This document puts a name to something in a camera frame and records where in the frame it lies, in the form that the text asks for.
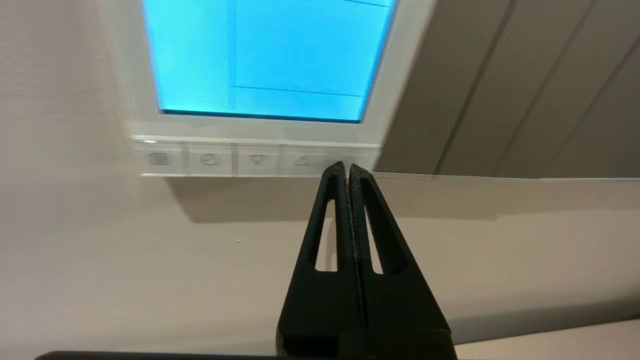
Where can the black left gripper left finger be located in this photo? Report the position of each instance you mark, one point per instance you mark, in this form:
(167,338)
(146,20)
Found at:
(320,305)

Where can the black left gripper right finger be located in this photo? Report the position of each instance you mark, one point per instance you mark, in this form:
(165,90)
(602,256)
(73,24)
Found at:
(400,300)

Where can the white thermostat with blue screen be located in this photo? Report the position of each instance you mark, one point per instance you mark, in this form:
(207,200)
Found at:
(260,135)

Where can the grey triple rocker switch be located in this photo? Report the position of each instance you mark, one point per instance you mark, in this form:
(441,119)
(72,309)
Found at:
(500,90)

